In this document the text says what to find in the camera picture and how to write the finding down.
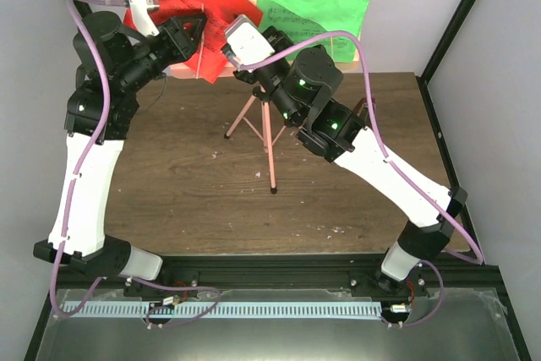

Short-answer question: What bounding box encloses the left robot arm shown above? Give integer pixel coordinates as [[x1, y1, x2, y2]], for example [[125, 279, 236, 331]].
[[33, 11, 207, 297]]

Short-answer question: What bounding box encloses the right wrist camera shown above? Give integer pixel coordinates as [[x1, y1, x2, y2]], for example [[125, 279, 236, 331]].
[[221, 14, 275, 68]]

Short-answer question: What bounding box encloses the red paper sheet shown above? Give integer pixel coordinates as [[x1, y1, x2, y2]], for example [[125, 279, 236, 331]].
[[150, 0, 263, 83]]

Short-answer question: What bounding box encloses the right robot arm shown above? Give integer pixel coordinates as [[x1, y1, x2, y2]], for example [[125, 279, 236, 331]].
[[222, 20, 467, 296]]

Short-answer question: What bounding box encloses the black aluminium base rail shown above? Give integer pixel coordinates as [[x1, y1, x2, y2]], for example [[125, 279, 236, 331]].
[[50, 253, 500, 298]]

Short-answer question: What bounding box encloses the green sheet music paper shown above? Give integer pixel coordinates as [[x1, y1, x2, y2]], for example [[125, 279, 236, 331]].
[[243, 0, 375, 63]]

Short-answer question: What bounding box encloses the reddish-brown wooden metronome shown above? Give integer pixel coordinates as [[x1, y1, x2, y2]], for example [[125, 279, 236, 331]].
[[352, 97, 372, 127]]

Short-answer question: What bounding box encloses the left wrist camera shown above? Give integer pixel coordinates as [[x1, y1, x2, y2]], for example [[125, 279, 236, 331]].
[[128, 0, 160, 36]]

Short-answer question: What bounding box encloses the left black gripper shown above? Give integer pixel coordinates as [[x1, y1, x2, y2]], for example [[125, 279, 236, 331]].
[[116, 12, 205, 92]]

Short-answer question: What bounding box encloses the white slotted cable duct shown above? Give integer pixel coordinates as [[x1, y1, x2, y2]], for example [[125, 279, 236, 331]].
[[76, 301, 381, 320]]

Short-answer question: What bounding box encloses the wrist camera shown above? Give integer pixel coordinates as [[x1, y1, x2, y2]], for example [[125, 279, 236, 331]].
[[221, 14, 275, 68], [128, 0, 160, 36]]

